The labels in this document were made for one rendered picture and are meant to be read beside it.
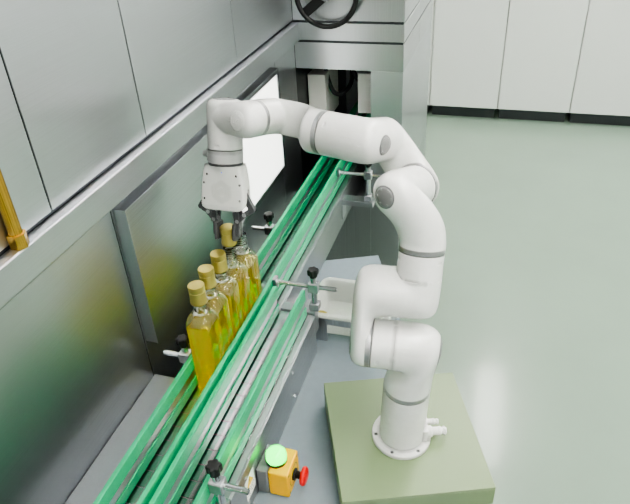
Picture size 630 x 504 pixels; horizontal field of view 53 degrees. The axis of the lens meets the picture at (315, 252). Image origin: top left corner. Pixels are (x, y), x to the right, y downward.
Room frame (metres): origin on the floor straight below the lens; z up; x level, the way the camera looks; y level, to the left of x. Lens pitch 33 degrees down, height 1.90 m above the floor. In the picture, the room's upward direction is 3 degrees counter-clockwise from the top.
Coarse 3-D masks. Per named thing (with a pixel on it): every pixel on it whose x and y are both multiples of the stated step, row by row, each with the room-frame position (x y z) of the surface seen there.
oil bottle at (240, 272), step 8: (240, 264) 1.19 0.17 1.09; (232, 272) 1.17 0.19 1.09; (240, 272) 1.17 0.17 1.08; (240, 280) 1.16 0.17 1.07; (248, 280) 1.20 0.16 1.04; (240, 288) 1.16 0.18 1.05; (248, 288) 1.20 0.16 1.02; (240, 296) 1.16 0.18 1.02; (248, 296) 1.19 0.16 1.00; (248, 304) 1.18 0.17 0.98; (248, 312) 1.18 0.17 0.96
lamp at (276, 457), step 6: (270, 450) 0.85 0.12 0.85; (276, 450) 0.85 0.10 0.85; (282, 450) 0.85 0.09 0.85; (270, 456) 0.84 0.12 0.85; (276, 456) 0.84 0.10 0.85; (282, 456) 0.84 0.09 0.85; (270, 462) 0.83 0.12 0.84; (276, 462) 0.83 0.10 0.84; (282, 462) 0.84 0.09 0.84; (276, 468) 0.83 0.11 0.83
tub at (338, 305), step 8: (328, 280) 1.46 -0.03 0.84; (336, 280) 1.45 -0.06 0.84; (344, 280) 1.45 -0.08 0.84; (352, 280) 1.45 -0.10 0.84; (344, 288) 1.44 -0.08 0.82; (352, 288) 1.44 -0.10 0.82; (320, 296) 1.40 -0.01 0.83; (328, 296) 1.45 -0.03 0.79; (336, 296) 1.45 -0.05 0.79; (344, 296) 1.44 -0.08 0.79; (352, 296) 1.43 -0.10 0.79; (328, 304) 1.43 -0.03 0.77; (336, 304) 1.43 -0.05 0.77; (344, 304) 1.43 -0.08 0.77; (352, 304) 1.42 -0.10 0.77; (328, 312) 1.39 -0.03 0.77; (336, 312) 1.39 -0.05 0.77; (344, 312) 1.39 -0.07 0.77; (344, 320) 1.28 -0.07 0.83
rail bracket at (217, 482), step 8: (208, 464) 0.70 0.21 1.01; (216, 464) 0.70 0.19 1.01; (208, 472) 0.70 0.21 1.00; (216, 472) 0.69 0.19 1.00; (216, 480) 0.70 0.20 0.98; (224, 480) 0.70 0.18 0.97; (208, 488) 0.70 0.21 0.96; (216, 488) 0.69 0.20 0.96; (224, 488) 0.69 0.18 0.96; (232, 488) 0.69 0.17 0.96; (240, 488) 0.69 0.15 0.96; (248, 488) 0.69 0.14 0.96; (216, 496) 0.70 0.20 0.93; (224, 496) 0.70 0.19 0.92
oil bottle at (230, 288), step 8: (232, 280) 1.14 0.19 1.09; (216, 288) 1.12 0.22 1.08; (224, 288) 1.11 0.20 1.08; (232, 288) 1.12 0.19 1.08; (232, 296) 1.12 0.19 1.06; (232, 304) 1.11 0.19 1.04; (240, 304) 1.15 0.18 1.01; (232, 312) 1.11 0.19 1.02; (240, 312) 1.14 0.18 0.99; (232, 320) 1.11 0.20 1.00; (240, 320) 1.14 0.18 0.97; (232, 328) 1.11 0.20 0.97
